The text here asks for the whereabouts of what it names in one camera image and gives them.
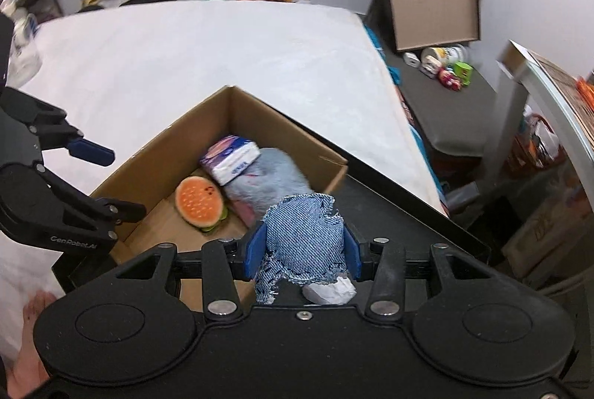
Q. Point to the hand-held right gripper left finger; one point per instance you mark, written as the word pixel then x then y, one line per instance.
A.
pixel 257 251

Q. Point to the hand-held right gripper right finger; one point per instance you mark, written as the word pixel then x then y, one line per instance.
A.
pixel 352 254

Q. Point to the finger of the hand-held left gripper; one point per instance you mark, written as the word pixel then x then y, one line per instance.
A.
pixel 118 212
pixel 90 150

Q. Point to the blue denim fabric piece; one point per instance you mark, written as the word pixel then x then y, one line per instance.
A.
pixel 301 236

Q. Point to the black tray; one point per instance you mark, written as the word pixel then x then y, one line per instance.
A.
pixel 394 222

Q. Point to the burger plush toy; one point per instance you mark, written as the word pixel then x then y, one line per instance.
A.
pixel 199 199

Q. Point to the blue fluffy plush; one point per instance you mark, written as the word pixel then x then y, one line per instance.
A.
pixel 278 176

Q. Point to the purple tissue pack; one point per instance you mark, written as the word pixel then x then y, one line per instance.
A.
pixel 229 157

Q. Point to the small cardboard box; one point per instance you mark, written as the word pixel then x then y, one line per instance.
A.
pixel 264 115

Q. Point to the white soft squishy block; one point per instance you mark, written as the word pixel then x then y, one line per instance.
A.
pixel 329 292

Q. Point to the person's bare foot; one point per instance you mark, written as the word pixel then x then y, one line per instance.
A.
pixel 32 334

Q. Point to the yellow slipper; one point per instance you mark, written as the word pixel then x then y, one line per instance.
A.
pixel 90 0

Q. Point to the grey bench cushion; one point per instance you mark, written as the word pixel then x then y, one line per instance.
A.
pixel 445 115

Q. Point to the red small toy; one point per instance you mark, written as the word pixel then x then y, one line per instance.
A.
pixel 448 79

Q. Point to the brown cardboard carton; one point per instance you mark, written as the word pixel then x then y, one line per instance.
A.
pixel 552 227

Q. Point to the white plug adapter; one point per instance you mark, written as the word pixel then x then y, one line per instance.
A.
pixel 411 60

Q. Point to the red basket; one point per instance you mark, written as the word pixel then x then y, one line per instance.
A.
pixel 538 143

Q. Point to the white desk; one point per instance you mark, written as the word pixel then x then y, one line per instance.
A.
pixel 538 76

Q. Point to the brown printed board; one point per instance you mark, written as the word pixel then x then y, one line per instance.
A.
pixel 557 68

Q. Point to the long red gold packet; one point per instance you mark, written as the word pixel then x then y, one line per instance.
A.
pixel 587 90

